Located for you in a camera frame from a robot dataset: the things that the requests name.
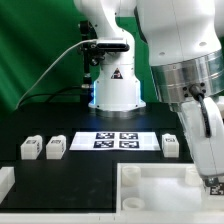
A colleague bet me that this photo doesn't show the white square tabletop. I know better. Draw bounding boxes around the white square tabletop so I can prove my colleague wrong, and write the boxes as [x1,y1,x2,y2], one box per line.
[116,163,224,213]

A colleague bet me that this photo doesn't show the white obstacle block left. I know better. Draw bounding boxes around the white obstacle block left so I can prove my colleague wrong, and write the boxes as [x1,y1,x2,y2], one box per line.
[0,167,15,204]

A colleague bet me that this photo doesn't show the black camera on stand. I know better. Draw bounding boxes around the black camera on stand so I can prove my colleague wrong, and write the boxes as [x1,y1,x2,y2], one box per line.
[77,20,131,108]

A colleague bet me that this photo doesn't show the white sheet with tags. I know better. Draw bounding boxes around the white sheet with tags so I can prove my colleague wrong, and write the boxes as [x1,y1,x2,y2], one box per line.
[70,132,160,151]

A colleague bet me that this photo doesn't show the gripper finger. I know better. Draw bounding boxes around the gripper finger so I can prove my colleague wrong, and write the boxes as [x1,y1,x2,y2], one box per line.
[204,178,219,187]

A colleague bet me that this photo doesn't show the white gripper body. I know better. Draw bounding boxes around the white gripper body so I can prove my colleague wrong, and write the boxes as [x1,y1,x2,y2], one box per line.
[178,97,224,179]

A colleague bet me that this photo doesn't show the grey camera cable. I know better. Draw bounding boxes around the grey camera cable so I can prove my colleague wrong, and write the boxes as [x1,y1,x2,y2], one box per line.
[15,38,98,109]

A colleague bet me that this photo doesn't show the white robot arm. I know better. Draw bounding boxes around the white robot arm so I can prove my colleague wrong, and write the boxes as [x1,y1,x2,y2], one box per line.
[73,0,224,186]

